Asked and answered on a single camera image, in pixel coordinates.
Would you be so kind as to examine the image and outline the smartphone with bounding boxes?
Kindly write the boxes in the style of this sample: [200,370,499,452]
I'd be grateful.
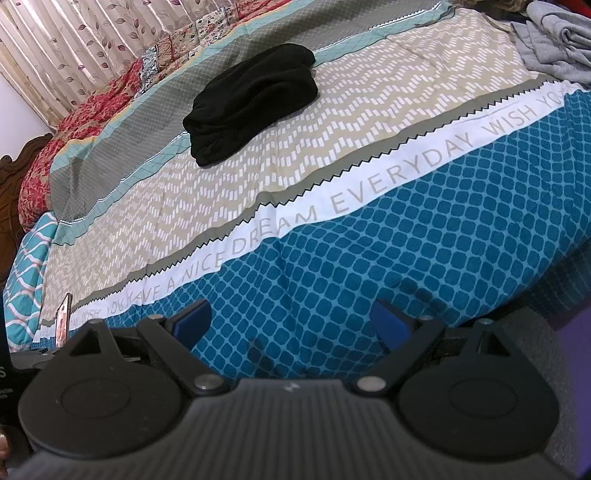
[54,293,72,347]

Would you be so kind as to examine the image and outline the patterned bedsheet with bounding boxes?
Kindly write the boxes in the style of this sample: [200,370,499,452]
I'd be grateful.
[7,0,591,365]

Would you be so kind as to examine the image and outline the carved wooden headboard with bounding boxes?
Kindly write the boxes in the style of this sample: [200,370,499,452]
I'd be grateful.
[0,133,54,287]

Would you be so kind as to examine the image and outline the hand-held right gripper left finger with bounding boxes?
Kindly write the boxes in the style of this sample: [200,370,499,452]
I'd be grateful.
[58,299,232,395]

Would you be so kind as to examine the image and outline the teal wave-patterned cloth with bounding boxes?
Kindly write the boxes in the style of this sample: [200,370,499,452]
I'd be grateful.
[7,212,61,347]

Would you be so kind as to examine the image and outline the black pants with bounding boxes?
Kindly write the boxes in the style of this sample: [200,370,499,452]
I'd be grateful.
[182,44,319,168]

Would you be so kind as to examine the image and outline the leaf print curtain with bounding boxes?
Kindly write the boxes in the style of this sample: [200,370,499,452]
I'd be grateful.
[0,0,222,130]

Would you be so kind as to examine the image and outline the red floral quilt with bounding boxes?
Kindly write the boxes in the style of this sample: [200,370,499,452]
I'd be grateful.
[18,9,259,232]

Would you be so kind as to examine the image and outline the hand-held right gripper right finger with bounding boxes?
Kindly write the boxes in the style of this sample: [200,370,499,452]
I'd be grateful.
[356,299,513,395]

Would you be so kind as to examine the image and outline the grey clothing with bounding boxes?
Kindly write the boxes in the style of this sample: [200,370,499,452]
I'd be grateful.
[510,0,591,84]

